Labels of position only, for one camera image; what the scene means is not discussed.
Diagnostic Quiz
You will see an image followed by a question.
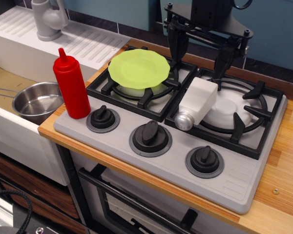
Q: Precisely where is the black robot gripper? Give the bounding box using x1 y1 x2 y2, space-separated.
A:
164 0 253 83

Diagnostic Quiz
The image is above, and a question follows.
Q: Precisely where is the white salt shaker silver cap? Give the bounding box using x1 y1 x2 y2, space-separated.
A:
174 77 218 131

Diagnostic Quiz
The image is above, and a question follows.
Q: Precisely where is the light green plastic plate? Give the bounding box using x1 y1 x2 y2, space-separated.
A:
108 49 170 89

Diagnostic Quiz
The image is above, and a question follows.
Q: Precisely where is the stainless steel pot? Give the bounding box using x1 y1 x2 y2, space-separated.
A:
0 81 64 125

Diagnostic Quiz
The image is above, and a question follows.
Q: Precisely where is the white toy sink unit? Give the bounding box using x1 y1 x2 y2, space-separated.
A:
0 6 129 186

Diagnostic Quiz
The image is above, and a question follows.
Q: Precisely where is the white left burner cap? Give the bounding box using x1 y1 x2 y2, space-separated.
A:
113 83 171 100

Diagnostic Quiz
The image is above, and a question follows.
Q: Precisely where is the white burner cap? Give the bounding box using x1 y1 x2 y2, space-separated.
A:
113 83 171 100
203 83 261 129

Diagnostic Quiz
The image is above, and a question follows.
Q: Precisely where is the white right burner cap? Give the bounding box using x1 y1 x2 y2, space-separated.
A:
203 83 261 129

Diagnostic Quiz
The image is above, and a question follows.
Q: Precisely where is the black right burner grate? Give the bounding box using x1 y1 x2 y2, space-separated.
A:
165 76 287 159

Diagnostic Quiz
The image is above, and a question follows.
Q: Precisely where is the grey toy stove top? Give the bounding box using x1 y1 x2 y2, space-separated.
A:
54 47 288 214

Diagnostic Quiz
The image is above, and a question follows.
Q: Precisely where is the black middle stove knob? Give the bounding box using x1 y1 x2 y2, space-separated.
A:
129 120 172 157

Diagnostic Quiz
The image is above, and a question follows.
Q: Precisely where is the black stove knob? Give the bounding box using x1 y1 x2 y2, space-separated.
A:
185 146 225 179
86 105 120 134
129 120 172 157

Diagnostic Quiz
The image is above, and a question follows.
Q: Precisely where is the black right stove knob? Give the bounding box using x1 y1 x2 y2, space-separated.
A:
185 146 225 179

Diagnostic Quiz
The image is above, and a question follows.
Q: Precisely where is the black left stove knob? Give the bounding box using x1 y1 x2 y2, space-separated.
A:
86 105 120 134

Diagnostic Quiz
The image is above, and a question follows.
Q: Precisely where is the red ketchup squeeze bottle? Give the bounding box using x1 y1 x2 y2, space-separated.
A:
53 48 91 119

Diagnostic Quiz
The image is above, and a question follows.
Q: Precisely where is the grey toy faucet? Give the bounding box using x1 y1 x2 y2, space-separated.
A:
31 0 69 41

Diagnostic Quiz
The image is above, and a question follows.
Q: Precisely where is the wooden drawer front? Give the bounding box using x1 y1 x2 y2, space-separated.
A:
0 153 86 234

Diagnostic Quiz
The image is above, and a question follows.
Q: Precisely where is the toy oven door black handle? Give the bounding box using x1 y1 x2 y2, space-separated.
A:
78 165 197 234

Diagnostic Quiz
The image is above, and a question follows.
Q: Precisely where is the black braided cable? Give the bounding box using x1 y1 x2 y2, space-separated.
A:
0 190 33 234

